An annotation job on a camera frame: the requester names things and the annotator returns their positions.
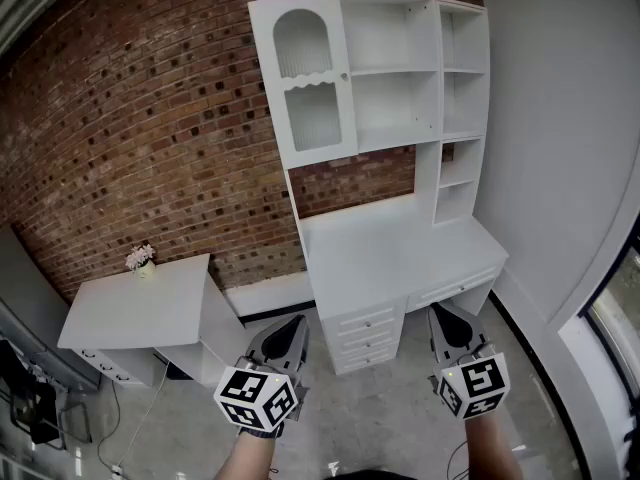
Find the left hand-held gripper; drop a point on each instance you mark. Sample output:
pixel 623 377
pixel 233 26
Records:
pixel 255 398

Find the white desk with hutch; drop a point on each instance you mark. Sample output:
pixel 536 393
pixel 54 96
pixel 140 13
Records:
pixel 390 248

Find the dark grey panel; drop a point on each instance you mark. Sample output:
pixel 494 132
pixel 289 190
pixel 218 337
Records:
pixel 30 288

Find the black metal stand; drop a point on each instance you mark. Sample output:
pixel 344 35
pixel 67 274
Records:
pixel 35 408

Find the person's right forearm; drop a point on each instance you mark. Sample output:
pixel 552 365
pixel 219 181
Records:
pixel 490 448

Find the person's left forearm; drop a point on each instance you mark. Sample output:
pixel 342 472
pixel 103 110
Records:
pixel 247 455

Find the white side cabinet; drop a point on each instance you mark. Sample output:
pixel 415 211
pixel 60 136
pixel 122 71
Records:
pixel 140 308

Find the black framed window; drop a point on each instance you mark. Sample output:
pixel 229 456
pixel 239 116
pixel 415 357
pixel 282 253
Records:
pixel 620 288

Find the pink flowers in white pot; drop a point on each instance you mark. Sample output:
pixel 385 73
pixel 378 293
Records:
pixel 141 263

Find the white power strip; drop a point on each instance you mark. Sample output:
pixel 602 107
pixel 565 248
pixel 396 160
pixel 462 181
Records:
pixel 116 471

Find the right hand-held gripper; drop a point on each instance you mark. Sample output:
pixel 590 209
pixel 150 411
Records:
pixel 475 388

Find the white cabinet door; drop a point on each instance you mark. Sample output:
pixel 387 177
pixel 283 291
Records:
pixel 266 48

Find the white low ledge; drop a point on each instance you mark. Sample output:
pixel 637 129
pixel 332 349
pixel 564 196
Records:
pixel 270 295

